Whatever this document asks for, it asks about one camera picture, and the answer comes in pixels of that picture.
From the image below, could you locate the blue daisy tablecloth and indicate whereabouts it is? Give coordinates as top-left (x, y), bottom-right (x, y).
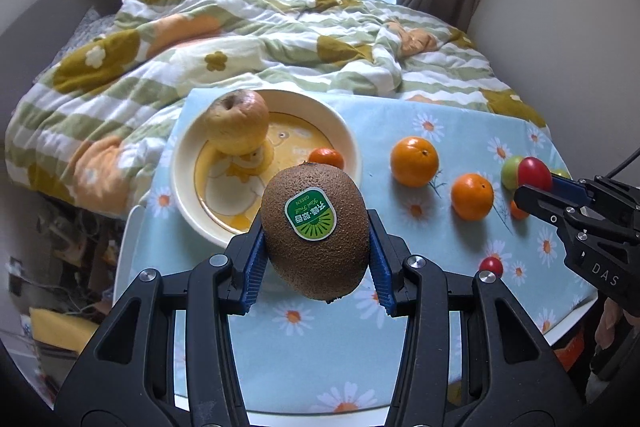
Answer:
top-left (145, 87), bottom-right (596, 418)

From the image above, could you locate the yellow bag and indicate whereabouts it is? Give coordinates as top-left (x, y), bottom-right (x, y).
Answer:
top-left (29, 307), bottom-right (98, 353)

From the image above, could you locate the yellow-red wrinkled apple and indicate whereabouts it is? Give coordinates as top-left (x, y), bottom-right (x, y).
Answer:
top-left (202, 90), bottom-right (271, 155)

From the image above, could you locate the cream ceramic bowl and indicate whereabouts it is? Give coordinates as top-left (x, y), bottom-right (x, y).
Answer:
top-left (171, 89), bottom-right (363, 249)

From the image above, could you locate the large orange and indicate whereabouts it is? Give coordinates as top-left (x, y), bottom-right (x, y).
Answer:
top-left (390, 136), bottom-right (440, 188)

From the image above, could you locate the red cherry tomato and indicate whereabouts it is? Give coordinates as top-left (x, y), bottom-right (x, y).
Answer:
top-left (517, 157), bottom-right (553, 192)
top-left (479, 256), bottom-right (503, 280)

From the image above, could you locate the brown kiwi with green label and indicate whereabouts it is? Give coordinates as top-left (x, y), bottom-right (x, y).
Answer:
top-left (260, 162), bottom-right (371, 304)

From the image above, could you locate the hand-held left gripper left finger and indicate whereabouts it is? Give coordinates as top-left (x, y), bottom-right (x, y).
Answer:
top-left (54, 212), bottom-right (268, 427)

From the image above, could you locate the black cable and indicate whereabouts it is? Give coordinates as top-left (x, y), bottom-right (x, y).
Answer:
top-left (607, 147), bottom-right (640, 182)

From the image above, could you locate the medium orange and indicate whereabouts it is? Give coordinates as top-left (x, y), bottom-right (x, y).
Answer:
top-left (451, 173), bottom-right (495, 222)

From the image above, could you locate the grey patterned pillow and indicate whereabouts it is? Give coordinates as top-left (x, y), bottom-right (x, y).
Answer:
top-left (32, 7), bottom-right (121, 82)

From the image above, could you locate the green striped floral blanket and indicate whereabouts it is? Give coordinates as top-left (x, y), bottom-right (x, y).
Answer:
top-left (5, 0), bottom-right (551, 208)

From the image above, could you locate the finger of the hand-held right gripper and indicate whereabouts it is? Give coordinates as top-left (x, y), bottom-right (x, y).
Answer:
top-left (514, 184), bottom-right (571, 229)
top-left (550, 178), bottom-right (598, 204)

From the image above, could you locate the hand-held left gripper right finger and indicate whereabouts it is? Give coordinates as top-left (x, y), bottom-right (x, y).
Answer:
top-left (367, 209), bottom-right (586, 427)

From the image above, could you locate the small orange tomato in bowl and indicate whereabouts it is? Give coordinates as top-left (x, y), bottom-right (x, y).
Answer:
top-left (307, 147), bottom-right (345, 170)

